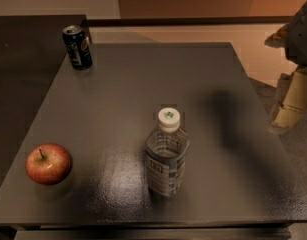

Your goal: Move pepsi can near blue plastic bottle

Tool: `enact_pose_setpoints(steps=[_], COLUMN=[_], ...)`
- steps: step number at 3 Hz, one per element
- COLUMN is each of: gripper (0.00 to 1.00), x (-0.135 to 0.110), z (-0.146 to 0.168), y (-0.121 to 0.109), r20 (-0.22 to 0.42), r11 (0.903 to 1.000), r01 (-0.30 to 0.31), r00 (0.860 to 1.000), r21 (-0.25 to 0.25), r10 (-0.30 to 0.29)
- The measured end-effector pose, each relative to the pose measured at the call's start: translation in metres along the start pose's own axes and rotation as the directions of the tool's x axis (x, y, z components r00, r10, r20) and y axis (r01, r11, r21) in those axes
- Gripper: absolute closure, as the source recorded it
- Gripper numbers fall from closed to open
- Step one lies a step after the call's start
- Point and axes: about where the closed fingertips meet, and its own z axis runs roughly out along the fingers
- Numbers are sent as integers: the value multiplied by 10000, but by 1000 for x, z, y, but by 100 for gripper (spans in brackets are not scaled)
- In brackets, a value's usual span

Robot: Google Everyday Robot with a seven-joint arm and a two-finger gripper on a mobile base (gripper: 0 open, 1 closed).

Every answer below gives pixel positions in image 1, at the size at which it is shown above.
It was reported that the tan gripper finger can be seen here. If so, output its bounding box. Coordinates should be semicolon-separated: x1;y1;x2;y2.
268;66;307;134

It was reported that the dark blue pepsi can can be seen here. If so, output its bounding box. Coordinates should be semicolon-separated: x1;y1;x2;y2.
63;25;92;70

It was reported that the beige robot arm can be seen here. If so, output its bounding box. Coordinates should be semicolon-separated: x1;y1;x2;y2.
264;1;307;135

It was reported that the clear plastic water bottle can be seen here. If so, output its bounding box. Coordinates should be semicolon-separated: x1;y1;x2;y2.
146;107;189;197

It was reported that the red apple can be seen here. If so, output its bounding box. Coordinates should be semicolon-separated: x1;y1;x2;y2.
25;143;71;185

